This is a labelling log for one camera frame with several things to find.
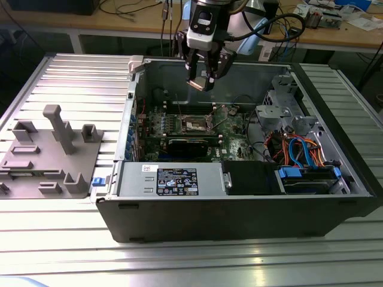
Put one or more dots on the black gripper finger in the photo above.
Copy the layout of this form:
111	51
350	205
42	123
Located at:
181	45
226	57

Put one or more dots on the silver CPU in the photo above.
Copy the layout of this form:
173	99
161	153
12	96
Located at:
199	83

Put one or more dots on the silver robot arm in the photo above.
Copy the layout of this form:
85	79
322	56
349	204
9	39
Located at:
249	46

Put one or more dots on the black RAM slot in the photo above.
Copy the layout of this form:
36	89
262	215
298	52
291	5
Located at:
197	107
191	137
191	134
197	104
197	110

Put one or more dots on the CPU socket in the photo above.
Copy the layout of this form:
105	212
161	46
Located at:
193	124

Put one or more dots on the black drive bay cover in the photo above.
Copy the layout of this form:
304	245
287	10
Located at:
251	177

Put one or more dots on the white label sheet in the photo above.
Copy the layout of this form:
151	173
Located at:
265	53

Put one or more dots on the white plastic case latch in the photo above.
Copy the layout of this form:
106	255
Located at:
135	63

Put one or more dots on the black upright box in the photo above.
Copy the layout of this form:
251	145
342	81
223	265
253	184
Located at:
273	12

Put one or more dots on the round coin battery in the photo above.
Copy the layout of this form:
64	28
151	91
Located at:
233	111

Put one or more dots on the grey metal drive cage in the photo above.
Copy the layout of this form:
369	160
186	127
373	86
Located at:
270	113

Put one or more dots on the black power adapter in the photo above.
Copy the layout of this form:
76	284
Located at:
295	31

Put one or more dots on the green motherboard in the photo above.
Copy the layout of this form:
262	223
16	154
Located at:
236	146

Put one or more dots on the copper coil device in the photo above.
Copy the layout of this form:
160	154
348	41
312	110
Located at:
312	19

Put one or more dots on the wooden desk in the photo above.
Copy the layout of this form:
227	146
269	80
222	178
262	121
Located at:
89	21

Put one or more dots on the black graphics card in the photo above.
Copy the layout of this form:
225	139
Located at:
187	148

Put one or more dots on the small electronics box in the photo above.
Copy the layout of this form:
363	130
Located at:
330	21

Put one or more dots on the hard disk in blue carrier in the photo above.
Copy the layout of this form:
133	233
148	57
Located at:
288	173

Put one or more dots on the blue box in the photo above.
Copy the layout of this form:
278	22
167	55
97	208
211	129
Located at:
353	3

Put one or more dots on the black monitor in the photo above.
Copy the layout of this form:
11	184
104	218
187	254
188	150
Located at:
51	6

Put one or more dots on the white papers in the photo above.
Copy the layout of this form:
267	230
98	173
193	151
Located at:
363	24

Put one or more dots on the grey power supply unit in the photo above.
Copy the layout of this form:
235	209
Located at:
134	179

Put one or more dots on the blue plastic clip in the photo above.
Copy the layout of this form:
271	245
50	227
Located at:
97	181

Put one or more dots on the black PC case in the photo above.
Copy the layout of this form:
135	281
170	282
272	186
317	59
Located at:
209	221

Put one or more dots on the grey parts rack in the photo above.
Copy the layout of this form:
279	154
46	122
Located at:
45	161

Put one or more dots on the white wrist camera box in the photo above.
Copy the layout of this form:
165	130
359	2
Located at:
199	42

